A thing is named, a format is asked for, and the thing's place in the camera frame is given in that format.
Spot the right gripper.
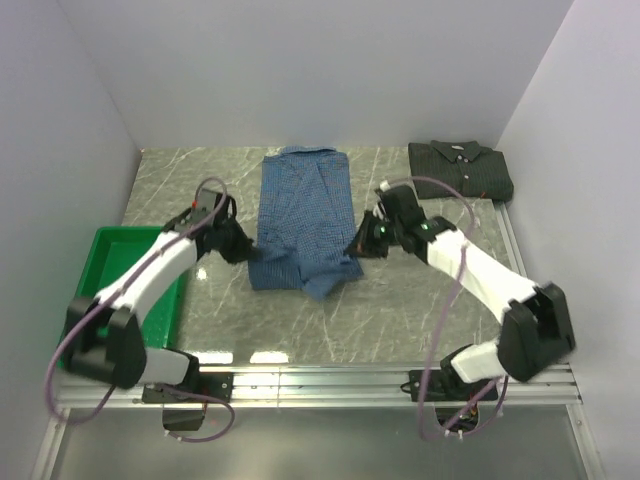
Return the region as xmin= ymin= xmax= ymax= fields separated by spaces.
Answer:
xmin=344 ymin=209 xmax=403 ymax=259

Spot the blue plaid long sleeve shirt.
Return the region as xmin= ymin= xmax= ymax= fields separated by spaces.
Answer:
xmin=248 ymin=146 xmax=363 ymax=301

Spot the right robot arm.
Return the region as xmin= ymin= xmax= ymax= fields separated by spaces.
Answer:
xmin=345 ymin=182 xmax=576 ymax=400

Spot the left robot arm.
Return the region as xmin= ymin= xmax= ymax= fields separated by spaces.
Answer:
xmin=60 ymin=188 xmax=258 ymax=402

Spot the folded dark striped shirt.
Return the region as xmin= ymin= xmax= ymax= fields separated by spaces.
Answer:
xmin=407 ymin=140 xmax=515 ymax=202

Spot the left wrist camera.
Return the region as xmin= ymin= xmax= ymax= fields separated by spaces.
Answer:
xmin=192 ymin=189 xmax=218 ymax=211

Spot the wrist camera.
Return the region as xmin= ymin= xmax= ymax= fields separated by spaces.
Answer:
xmin=373 ymin=180 xmax=392 ymax=220
xmin=192 ymin=189 xmax=218 ymax=211

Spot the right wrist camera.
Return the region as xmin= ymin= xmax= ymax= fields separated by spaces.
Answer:
xmin=373 ymin=180 xmax=392 ymax=220

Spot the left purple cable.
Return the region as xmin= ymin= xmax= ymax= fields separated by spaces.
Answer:
xmin=45 ymin=177 xmax=236 ymax=443

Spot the purple cable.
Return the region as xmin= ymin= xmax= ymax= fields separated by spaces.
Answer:
xmin=45 ymin=177 xmax=236 ymax=443
xmin=382 ymin=175 xmax=511 ymax=442

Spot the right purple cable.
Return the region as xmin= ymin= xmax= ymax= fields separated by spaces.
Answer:
xmin=382 ymin=175 xmax=511 ymax=442

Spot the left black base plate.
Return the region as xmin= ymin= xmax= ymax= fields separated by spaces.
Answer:
xmin=141 ymin=372 xmax=234 ymax=404

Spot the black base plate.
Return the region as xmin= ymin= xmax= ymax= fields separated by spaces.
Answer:
xmin=399 ymin=367 xmax=501 ymax=404
xmin=141 ymin=372 xmax=234 ymax=404

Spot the aluminium mounting rail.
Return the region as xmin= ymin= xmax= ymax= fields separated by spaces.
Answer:
xmin=54 ymin=363 xmax=584 ymax=409

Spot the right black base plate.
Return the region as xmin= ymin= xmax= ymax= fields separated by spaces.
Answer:
xmin=399 ymin=367 xmax=501 ymax=404

